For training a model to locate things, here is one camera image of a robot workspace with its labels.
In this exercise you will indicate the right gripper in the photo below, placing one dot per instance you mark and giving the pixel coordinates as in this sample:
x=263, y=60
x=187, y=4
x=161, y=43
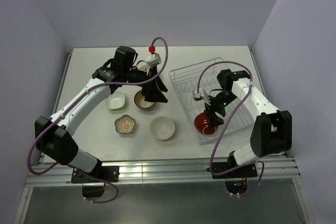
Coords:
x=213, y=119

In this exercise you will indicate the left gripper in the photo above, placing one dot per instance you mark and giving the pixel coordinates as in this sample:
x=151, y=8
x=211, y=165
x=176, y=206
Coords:
x=150, y=92

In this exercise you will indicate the red bowl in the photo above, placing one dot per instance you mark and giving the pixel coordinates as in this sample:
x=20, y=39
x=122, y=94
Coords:
x=201, y=123

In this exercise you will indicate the floral leaf pattern bowl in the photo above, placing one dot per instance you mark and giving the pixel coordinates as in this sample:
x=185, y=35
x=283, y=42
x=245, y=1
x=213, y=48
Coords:
x=142, y=66

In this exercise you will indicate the beige bowl with flower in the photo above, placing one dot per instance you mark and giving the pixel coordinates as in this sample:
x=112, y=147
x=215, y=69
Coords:
x=162, y=128

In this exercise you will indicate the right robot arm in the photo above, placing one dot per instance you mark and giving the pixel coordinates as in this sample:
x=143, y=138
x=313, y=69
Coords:
x=272, y=130

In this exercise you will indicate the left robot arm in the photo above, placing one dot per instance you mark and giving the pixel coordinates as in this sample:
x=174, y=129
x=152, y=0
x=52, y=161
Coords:
x=54, y=134

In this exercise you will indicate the flower shaped patterned dish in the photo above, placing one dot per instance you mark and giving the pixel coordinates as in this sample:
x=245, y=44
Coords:
x=125, y=124

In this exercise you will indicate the brown rimmed beige bowl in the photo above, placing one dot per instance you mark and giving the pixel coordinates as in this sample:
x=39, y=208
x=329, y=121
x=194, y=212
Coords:
x=139, y=101

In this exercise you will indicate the white square bowl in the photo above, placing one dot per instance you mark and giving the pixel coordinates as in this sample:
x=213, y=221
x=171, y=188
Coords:
x=115, y=101

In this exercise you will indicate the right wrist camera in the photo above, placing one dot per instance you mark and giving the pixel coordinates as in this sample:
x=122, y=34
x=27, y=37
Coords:
x=201, y=95

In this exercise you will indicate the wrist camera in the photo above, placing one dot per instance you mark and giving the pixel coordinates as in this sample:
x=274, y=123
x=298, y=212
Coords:
x=201, y=95
x=153, y=59

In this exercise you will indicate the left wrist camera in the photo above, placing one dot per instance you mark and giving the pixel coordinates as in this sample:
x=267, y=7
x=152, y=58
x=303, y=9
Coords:
x=153, y=59

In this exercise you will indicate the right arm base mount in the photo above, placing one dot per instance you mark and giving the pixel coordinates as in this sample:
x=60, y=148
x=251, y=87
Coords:
x=240, y=184

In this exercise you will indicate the aluminium frame rail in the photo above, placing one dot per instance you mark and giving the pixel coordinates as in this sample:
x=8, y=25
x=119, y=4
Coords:
x=161, y=172

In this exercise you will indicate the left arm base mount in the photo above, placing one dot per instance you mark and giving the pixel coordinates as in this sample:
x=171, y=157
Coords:
x=102, y=174

